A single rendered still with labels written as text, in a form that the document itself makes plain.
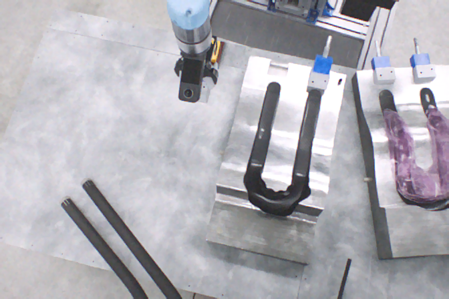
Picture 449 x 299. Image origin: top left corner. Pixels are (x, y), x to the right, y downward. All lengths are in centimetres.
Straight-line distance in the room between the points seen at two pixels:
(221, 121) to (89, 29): 49
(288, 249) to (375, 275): 24
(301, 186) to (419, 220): 29
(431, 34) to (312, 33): 66
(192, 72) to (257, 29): 111
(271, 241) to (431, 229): 38
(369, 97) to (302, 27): 88
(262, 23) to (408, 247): 126
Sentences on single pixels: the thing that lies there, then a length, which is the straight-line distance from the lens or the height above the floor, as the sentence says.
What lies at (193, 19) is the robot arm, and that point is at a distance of 86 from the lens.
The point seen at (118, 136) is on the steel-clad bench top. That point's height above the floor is 80.
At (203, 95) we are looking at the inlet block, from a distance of 115.
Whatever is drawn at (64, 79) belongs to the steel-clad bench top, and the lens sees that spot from 142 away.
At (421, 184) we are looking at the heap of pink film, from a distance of 123.
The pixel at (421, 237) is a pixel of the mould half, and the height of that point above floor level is 91.
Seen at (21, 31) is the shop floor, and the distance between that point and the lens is 256.
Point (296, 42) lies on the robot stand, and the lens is 208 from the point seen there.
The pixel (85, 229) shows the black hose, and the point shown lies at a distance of 124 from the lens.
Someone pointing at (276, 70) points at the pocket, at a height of 86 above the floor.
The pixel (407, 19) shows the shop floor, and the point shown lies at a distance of 250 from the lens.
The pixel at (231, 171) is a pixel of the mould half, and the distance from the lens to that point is 111.
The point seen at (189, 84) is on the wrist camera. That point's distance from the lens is 101.
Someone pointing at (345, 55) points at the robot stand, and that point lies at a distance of 208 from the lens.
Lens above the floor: 202
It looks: 74 degrees down
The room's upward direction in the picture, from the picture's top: 5 degrees counter-clockwise
